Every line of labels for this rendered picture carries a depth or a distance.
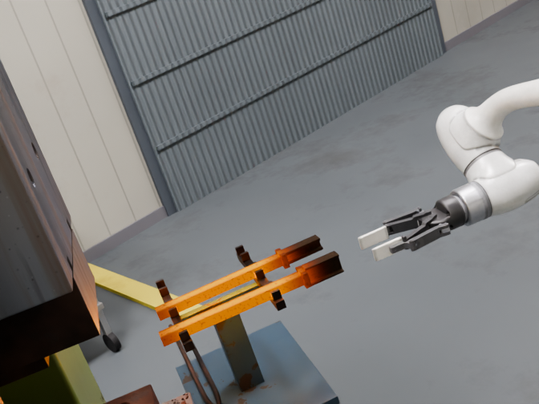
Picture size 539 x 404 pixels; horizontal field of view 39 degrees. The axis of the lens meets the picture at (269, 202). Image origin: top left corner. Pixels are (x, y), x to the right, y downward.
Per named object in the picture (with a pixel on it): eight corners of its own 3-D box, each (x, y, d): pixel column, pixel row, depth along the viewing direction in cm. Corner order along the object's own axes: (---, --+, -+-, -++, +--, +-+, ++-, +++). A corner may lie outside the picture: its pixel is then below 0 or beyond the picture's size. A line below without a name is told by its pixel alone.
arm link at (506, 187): (488, 229, 174) (457, 186, 181) (545, 203, 177) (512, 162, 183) (497, 204, 165) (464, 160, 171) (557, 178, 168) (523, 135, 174)
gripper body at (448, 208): (471, 229, 169) (435, 245, 167) (451, 218, 176) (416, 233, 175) (464, 199, 166) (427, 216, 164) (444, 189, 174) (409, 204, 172)
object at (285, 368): (282, 326, 203) (280, 320, 203) (340, 403, 167) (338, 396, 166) (178, 373, 198) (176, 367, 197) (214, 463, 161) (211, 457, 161)
